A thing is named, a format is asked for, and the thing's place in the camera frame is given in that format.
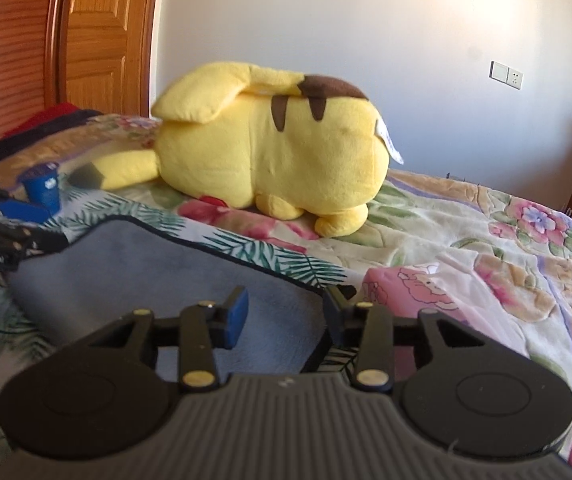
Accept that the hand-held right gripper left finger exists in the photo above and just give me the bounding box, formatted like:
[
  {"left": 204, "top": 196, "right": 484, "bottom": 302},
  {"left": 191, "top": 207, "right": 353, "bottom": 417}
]
[{"left": 86, "top": 286, "right": 249, "bottom": 394}]

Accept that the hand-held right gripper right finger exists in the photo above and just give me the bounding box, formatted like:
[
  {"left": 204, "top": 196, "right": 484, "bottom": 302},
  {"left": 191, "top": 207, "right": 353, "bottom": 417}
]
[{"left": 322, "top": 286, "right": 486, "bottom": 394}]

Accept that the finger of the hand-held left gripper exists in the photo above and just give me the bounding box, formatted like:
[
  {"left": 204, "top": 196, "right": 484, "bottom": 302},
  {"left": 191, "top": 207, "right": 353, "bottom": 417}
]
[
  {"left": 0, "top": 199, "right": 70, "bottom": 257},
  {"left": 0, "top": 161, "right": 63, "bottom": 215}
]

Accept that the grey-blue towel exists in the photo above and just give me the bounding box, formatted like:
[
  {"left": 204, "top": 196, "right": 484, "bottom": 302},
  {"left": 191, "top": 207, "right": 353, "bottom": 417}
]
[{"left": 8, "top": 214, "right": 357, "bottom": 377}]

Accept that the dark blue cloth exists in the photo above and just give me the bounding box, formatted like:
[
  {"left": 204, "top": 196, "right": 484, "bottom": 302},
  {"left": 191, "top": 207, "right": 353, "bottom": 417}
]
[{"left": 0, "top": 109, "right": 104, "bottom": 173}]

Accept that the red cloth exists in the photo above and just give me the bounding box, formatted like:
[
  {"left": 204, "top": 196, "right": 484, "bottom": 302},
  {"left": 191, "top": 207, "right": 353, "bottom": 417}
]
[{"left": 5, "top": 102, "right": 83, "bottom": 137}]

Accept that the wooden louvred wardrobe door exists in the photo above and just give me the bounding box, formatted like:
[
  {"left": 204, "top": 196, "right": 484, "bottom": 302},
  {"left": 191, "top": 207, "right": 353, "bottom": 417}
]
[{"left": 0, "top": 0, "right": 69, "bottom": 157}]

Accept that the floral bed blanket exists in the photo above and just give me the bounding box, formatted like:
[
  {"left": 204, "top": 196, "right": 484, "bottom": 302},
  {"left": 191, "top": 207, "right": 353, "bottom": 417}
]
[{"left": 0, "top": 112, "right": 572, "bottom": 480}]

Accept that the yellow plush toy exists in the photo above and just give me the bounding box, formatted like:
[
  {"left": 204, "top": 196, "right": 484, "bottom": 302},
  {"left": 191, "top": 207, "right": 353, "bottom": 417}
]
[{"left": 68, "top": 61, "right": 405, "bottom": 239}]

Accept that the white wall socket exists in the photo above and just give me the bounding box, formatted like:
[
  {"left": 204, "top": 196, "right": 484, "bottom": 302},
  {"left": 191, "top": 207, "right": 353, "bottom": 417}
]
[{"left": 489, "top": 60, "right": 525, "bottom": 91}]

